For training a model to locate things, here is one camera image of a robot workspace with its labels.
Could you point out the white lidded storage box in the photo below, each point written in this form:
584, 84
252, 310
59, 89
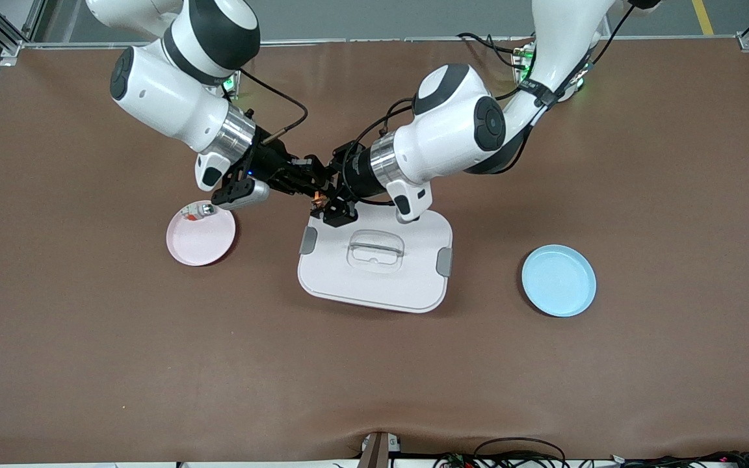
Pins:
374, 286

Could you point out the metal table edge rail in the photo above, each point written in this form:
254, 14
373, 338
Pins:
348, 40

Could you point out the light blue round plate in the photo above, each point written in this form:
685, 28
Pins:
560, 281

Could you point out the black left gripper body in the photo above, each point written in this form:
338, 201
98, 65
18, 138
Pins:
356, 176

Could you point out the white red small switch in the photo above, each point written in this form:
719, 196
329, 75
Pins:
189, 214

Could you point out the orange black switch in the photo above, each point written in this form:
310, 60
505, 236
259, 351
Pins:
320, 192

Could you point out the grey box latch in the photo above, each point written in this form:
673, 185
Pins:
308, 240
444, 261

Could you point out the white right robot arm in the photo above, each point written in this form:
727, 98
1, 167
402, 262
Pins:
166, 91

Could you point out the silver green small switch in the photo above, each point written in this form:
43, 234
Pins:
208, 210

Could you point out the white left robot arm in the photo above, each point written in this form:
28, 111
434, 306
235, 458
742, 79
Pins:
452, 130

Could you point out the metal bracket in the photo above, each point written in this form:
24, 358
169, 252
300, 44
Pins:
380, 450

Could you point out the pink round plate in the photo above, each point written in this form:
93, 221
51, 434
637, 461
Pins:
202, 244

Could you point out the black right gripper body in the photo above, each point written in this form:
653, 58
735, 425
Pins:
271, 162

